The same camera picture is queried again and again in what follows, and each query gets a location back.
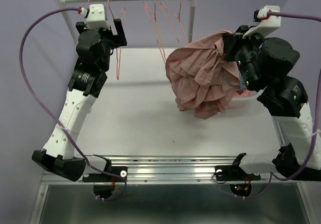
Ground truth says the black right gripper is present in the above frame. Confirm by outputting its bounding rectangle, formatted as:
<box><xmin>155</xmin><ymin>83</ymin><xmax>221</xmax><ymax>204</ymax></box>
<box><xmin>224</xmin><ymin>25</ymin><xmax>269</xmax><ymax>92</ymax></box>

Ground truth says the salmon orange skirt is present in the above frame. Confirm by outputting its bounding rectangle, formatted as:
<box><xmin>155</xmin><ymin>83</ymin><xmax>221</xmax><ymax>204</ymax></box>
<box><xmin>233</xmin><ymin>89</ymin><xmax>256</xmax><ymax>98</ymax></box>

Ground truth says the dusty pink ruffled dress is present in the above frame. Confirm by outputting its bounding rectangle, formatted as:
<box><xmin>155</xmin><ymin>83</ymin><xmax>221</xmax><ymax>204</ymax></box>
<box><xmin>165</xmin><ymin>30</ymin><xmax>241</xmax><ymax>120</ymax></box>

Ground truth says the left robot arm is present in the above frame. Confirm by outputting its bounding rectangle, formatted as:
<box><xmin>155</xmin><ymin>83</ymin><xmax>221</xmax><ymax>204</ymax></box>
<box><xmin>32</xmin><ymin>19</ymin><xmax>127</xmax><ymax>181</ymax></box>

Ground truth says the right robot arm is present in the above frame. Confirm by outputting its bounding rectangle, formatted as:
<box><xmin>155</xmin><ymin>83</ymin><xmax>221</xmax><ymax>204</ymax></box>
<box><xmin>222</xmin><ymin>26</ymin><xmax>320</xmax><ymax>181</ymax></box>

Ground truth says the white plastic basket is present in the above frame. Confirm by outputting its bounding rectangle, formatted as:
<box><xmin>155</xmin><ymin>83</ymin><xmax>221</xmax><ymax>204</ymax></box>
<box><xmin>228</xmin><ymin>92</ymin><xmax>258</xmax><ymax>109</ymax></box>

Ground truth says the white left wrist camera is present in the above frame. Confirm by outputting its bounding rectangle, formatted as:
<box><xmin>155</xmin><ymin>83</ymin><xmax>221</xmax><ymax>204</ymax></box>
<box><xmin>79</xmin><ymin>4</ymin><xmax>110</xmax><ymax>30</ymax></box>

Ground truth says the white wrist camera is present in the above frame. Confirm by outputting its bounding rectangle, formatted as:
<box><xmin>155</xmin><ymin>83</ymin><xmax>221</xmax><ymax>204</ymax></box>
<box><xmin>79</xmin><ymin>4</ymin><xmax>110</xmax><ymax>30</ymax></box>
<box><xmin>253</xmin><ymin>6</ymin><xmax>281</xmax><ymax>37</ymax></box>

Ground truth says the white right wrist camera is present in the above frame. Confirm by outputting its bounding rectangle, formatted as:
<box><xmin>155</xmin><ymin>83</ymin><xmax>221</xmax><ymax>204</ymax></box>
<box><xmin>253</xmin><ymin>6</ymin><xmax>281</xmax><ymax>37</ymax></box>

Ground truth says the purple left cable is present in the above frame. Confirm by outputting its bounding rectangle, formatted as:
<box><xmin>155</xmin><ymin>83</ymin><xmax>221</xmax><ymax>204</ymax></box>
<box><xmin>19</xmin><ymin>7</ymin><xmax>127</xmax><ymax>201</ymax></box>

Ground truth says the purple cable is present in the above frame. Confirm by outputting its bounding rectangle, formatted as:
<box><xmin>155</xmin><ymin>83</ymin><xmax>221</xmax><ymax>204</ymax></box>
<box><xmin>19</xmin><ymin>7</ymin><xmax>127</xmax><ymax>201</ymax></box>
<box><xmin>218</xmin><ymin>12</ymin><xmax>321</xmax><ymax>199</ymax></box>

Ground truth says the aluminium mounting rail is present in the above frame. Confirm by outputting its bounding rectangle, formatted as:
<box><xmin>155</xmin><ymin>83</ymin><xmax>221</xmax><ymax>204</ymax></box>
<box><xmin>41</xmin><ymin>155</ymin><xmax>305</xmax><ymax>186</ymax></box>

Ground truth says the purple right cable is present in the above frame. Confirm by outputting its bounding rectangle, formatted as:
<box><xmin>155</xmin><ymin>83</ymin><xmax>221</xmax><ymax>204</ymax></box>
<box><xmin>218</xmin><ymin>12</ymin><xmax>321</xmax><ymax>199</ymax></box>

